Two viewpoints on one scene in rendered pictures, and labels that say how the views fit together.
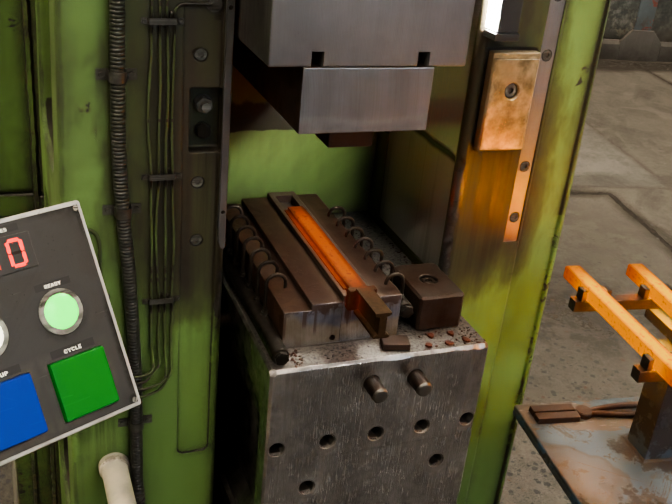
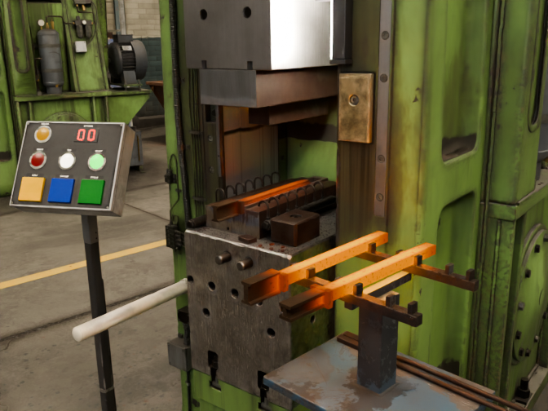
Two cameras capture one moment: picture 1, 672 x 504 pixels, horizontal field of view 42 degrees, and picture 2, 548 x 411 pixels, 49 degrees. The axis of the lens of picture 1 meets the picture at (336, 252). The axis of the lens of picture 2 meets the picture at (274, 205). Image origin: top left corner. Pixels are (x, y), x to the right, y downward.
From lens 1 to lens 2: 1.60 m
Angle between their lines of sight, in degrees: 57
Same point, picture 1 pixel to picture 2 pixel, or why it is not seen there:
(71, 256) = (111, 143)
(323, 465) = (212, 302)
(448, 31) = (259, 49)
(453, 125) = not seen: hidden behind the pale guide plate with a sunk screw
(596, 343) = not seen: outside the picture
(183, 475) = not seen: hidden behind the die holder
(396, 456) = (248, 316)
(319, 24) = (202, 46)
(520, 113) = (362, 116)
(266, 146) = (327, 151)
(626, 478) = (323, 380)
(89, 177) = (172, 128)
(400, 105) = (242, 91)
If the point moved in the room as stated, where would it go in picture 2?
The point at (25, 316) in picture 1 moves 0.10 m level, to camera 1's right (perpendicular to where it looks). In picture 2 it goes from (83, 159) to (91, 164)
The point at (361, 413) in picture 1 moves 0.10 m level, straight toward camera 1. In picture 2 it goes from (225, 275) to (191, 281)
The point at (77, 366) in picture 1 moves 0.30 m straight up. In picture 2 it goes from (90, 183) to (80, 81)
